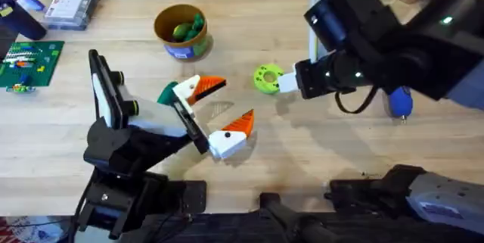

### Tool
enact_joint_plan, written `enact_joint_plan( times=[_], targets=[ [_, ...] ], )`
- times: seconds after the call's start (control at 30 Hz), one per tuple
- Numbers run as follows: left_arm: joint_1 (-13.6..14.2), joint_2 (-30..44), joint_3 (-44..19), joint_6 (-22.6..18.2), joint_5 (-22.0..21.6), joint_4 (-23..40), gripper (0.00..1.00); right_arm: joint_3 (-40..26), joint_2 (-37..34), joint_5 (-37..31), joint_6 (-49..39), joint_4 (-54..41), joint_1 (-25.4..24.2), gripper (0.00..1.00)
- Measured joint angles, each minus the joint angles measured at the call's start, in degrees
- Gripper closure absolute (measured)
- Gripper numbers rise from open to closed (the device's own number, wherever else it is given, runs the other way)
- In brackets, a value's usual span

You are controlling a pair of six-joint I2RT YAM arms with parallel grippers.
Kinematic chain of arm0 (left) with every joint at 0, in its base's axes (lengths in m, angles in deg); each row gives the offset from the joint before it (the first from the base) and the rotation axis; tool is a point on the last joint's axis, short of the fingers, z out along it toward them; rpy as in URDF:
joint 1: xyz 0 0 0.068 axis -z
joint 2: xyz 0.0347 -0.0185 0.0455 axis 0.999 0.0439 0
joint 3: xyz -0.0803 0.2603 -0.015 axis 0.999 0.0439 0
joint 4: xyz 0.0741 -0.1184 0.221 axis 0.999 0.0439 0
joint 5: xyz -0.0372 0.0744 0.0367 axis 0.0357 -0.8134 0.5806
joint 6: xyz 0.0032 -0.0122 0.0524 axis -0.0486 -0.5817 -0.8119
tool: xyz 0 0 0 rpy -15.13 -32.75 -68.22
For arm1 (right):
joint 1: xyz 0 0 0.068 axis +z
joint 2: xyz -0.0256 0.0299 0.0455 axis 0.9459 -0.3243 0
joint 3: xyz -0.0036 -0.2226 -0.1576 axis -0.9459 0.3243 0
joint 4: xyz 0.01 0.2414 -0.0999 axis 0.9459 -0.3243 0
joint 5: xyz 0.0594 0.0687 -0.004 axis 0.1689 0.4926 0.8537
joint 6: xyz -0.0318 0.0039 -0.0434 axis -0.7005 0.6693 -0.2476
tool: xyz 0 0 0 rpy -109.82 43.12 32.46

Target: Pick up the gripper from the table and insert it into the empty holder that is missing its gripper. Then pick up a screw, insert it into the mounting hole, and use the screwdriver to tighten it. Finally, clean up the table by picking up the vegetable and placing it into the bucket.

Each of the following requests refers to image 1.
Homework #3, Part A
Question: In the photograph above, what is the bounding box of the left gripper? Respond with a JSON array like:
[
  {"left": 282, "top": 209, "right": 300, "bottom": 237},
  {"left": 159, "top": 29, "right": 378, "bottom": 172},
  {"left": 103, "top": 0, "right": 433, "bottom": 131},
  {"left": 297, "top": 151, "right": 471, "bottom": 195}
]
[{"left": 83, "top": 75, "right": 256, "bottom": 179}]

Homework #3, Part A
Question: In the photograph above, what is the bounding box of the blue electric screwdriver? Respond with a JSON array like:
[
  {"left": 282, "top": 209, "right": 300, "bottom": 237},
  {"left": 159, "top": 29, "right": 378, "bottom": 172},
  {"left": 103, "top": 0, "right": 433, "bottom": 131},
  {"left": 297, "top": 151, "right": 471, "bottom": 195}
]
[{"left": 382, "top": 85, "right": 414, "bottom": 124}]

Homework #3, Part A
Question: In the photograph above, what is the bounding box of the green disc with holes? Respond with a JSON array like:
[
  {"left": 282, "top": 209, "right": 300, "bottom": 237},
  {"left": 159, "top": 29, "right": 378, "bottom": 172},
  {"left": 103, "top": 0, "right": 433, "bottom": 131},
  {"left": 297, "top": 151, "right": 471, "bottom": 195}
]
[{"left": 253, "top": 63, "right": 286, "bottom": 95}]

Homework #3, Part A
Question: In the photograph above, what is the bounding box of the brown tub with toys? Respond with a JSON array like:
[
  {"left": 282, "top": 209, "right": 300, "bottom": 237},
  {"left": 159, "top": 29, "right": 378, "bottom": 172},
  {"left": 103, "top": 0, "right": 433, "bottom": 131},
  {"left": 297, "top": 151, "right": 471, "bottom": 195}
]
[{"left": 153, "top": 3, "right": 213, "bottom": 62}]

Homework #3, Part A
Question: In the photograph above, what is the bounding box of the left wrist upright plate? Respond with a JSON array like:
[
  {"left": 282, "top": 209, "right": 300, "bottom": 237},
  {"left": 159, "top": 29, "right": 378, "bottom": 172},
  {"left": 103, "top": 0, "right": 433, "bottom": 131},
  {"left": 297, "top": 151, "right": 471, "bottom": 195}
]
[{"left": 88, "top": 48, "right": 126, "bottom": 129}]

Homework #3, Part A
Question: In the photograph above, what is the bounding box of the clear plastic parts box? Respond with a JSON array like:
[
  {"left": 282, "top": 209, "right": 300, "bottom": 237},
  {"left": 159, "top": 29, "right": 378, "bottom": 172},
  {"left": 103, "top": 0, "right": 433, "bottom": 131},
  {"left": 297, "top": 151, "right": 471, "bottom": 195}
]
[{"left": 42, "top": 0, "right": 103, "bottom": 32}]

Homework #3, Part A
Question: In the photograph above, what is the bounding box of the green board with blocks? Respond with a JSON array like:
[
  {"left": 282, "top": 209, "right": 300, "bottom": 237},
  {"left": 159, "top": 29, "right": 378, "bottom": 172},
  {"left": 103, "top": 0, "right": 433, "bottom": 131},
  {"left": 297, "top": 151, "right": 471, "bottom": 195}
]
[{"left": 0, "top": 40, "right": 66, "bottom": 89}]

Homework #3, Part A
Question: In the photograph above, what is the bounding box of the small toy block cluster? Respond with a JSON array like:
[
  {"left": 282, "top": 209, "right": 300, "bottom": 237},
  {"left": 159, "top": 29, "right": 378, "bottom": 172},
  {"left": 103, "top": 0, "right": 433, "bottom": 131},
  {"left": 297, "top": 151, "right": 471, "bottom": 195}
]
[{"left": 5, "top": 83, "right": 37, "bottom": 95}]

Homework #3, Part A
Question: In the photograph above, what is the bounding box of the dark blue cylinder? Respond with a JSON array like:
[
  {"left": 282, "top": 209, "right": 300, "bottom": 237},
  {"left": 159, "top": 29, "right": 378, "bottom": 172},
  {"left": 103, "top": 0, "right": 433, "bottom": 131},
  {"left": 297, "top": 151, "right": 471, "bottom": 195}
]
[{"left": 0, "top": 0, "right": 48, "bottom": 42}]

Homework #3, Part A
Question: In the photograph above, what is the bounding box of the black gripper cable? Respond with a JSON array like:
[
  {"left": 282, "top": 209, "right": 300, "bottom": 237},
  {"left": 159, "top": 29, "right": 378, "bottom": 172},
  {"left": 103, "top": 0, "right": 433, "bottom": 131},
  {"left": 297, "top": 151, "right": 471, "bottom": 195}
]
[{"left": 334, "top": 85, "right": 380, "bottom": 116}]

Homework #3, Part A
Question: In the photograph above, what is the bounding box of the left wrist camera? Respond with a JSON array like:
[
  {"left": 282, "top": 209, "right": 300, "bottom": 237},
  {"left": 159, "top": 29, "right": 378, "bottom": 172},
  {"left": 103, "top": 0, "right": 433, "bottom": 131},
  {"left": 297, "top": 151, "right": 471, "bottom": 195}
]
[{"left": 109, "top": 70, "right": 140, "bottom": 118}]

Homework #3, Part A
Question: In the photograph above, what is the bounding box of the black rail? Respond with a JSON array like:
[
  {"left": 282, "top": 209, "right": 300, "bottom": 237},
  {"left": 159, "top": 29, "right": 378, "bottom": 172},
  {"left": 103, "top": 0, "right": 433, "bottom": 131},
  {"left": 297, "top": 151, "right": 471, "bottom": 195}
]
[{"left": 128, "top": 192, "right": 484, "bottom": 243}]

